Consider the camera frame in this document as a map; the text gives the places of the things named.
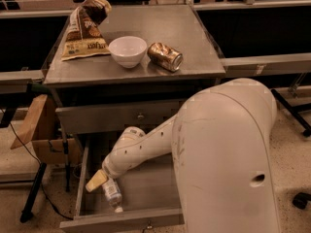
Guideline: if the crushed gold soda can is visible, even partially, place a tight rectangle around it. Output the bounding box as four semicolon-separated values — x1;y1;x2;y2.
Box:
147;43;183;72

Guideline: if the black chair caster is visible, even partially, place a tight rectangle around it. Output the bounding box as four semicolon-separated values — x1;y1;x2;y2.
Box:
293;192;311;210

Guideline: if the brown chip bag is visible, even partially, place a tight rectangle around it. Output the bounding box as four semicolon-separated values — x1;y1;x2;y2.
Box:
61;0;112;61

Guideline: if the clear plastic water bottle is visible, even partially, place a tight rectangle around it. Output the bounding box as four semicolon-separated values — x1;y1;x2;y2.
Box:
102;179;123;213

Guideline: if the white bowl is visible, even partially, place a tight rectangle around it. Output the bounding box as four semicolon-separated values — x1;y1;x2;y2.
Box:
108;36;147;69

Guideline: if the wooden board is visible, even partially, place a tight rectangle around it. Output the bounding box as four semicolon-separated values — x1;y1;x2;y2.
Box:
11;94;48;150

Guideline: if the black tripod stand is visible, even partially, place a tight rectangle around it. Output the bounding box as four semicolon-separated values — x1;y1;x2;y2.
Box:
20;139;70;223

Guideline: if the closed top drawer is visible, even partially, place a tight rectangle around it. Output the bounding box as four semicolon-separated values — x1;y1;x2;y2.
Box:
56;99;186;134

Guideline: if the grey metal cabinet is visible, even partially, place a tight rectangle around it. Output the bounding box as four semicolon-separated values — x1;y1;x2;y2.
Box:
45;5;225;140

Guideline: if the cardboard box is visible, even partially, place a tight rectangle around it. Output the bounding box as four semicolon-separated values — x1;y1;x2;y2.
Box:
32;139;81;164

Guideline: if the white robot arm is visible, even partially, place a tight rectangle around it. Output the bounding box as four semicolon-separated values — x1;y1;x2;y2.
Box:
86;78;280;233

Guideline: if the black cable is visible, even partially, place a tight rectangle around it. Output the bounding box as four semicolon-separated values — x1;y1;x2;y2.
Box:
9;122;74;221

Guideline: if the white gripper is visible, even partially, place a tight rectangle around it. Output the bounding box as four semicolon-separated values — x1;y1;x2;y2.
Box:
86;155;129;192

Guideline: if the open middle drawer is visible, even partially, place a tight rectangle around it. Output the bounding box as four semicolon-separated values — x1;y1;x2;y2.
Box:
60;133;184;233

